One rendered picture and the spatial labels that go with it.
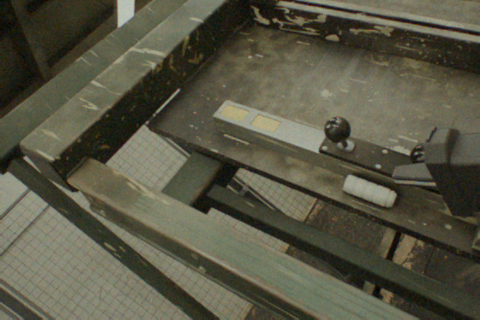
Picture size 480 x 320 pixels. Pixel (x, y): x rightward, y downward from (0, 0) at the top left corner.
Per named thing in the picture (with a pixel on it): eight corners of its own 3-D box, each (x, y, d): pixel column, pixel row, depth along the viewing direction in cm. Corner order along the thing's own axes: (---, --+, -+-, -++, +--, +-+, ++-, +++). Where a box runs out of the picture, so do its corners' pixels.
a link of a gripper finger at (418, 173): (399, 166, 50) (448, 164, 45) (392, 184, 48) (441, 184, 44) (394, 158, 49) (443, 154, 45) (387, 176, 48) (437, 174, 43)
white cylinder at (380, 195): (342, 194, 63) (389, 213, 59) (343, 184, 61) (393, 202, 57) (348, 181, 64) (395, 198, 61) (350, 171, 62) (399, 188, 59)
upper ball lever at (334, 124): (353, 161, 63) (343, 143, 51) (332, 153, 65) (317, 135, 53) (362, 141, 63) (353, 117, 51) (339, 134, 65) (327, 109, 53)
